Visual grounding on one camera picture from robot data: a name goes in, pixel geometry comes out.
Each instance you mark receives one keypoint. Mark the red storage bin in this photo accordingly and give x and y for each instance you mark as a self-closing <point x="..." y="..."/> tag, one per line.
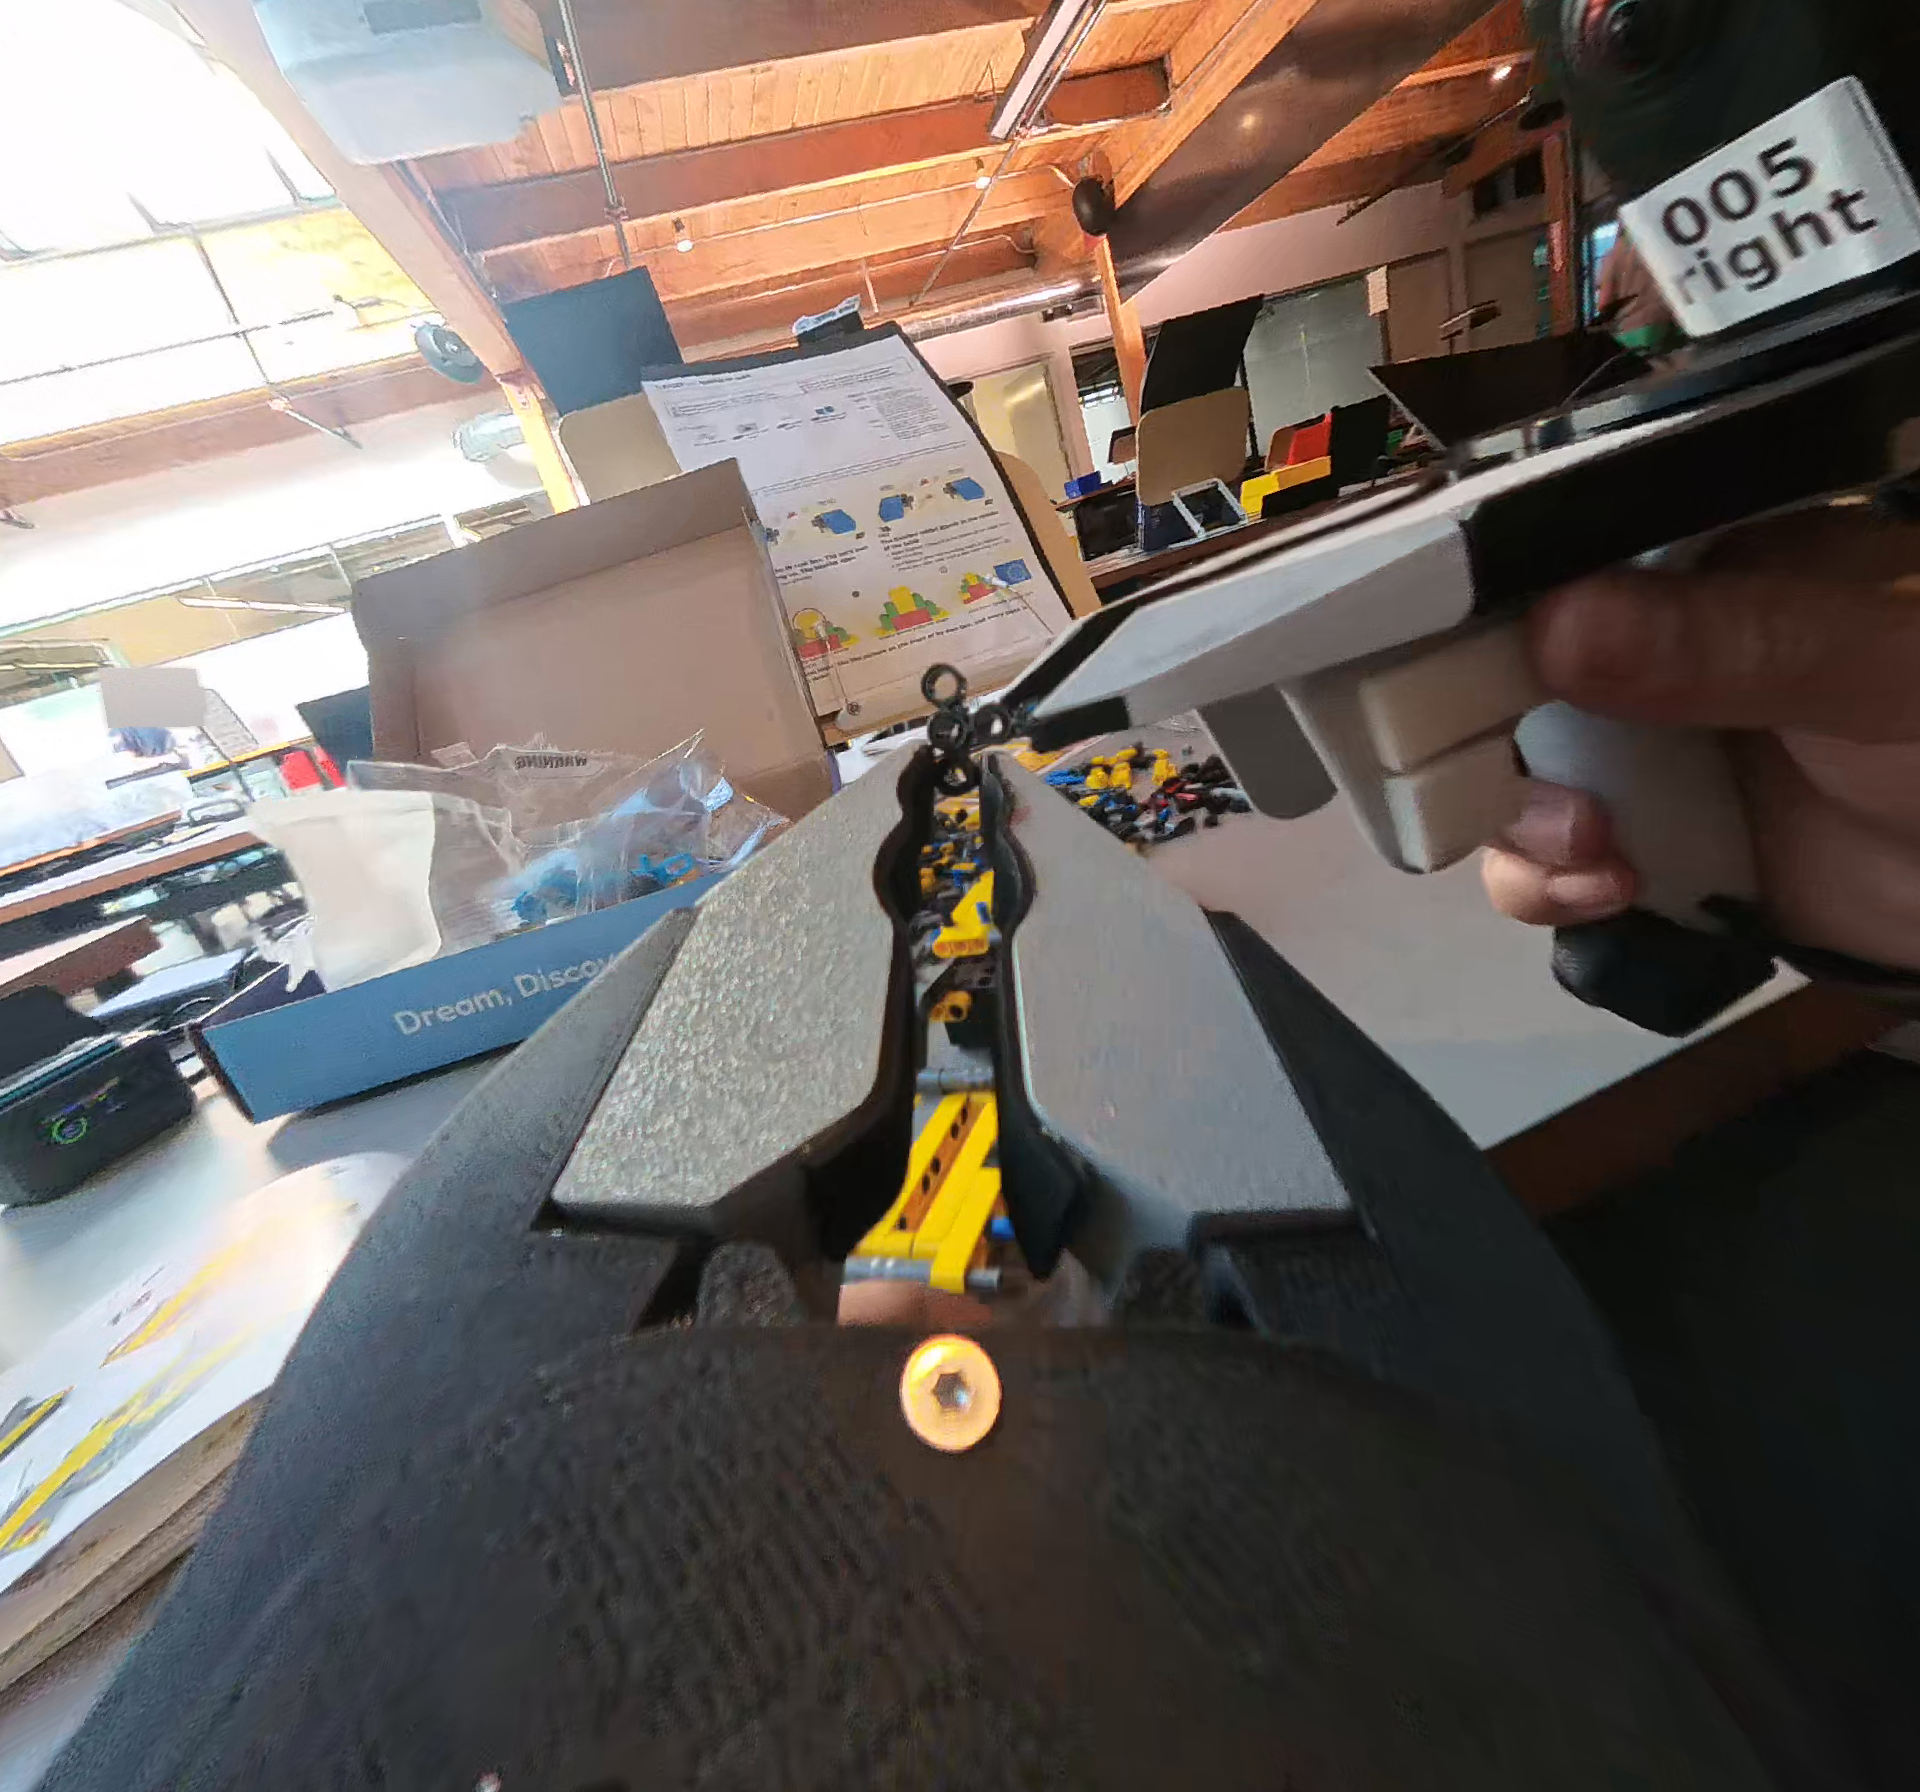
<point x="1303" y="439"/>

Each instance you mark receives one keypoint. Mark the person's right hand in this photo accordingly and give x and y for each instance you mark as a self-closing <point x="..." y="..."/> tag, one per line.
<point x="1828" y="774"/>

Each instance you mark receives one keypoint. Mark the black round speaker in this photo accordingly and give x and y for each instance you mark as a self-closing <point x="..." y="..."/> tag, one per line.
<point x="1092" y="201"/>

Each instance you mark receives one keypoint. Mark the white ceiling unit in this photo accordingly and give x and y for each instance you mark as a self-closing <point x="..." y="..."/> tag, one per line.
<point x="400" y="37"/>

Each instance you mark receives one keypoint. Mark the instruction sign board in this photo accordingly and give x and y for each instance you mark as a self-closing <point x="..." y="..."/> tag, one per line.
<point x="843" y="466"/>

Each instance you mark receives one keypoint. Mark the yellow black brick vehicle model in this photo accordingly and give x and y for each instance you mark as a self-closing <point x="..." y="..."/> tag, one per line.
<point x="940" y="1179"/>

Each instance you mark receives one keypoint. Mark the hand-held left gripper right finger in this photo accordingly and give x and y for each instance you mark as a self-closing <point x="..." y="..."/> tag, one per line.
<point x="1168" y="1056"/>

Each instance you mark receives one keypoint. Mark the blue cardboard kit box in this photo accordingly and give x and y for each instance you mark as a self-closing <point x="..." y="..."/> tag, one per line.
<point x="570" y="651"/>

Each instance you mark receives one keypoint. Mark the black device green display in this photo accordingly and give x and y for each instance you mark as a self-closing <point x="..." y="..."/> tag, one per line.
<point x="94" y="1117"/>

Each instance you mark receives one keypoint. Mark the small display stand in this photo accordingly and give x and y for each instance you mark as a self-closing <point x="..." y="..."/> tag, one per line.
<point x="1207" y="507"/>

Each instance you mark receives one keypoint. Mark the yellow storage bin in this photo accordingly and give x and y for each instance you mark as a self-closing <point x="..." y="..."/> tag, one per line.
<point x="1293" y="493"/>

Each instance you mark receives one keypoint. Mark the clear bag of blue parts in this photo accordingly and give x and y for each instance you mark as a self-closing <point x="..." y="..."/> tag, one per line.
<point x="601" y="831"/>

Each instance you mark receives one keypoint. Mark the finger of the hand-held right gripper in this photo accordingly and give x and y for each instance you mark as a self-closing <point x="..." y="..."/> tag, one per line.
<point x="1293" y="610"/>

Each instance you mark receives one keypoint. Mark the background wooden table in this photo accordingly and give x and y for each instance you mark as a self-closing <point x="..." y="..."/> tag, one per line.
<point x="1281" y="535"/>

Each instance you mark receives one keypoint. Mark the open instruction booklet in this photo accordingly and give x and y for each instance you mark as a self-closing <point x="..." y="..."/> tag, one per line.
<point x="119" y="1359"/>

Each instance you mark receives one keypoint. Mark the white paper bag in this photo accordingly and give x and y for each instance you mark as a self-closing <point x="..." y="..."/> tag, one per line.
<point x="359" y="875"/>

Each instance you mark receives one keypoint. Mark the grey desk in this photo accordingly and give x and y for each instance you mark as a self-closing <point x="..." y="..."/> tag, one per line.
<point x="1428" y="983"/>

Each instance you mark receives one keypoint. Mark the black ceiling duct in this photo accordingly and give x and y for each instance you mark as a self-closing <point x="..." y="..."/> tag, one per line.
<point x="1326" y="99"/>

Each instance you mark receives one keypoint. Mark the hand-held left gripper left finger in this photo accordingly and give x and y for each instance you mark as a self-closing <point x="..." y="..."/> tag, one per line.
<point x="725" y="1056"/>

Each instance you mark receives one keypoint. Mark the pile of blue grey brick parts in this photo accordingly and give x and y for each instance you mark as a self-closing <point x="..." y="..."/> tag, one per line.
<point x="1153" y="786"/>

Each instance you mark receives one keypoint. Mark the black connector with blue pin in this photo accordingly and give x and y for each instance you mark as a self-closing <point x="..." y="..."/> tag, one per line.
<point x="949" y="739"/>

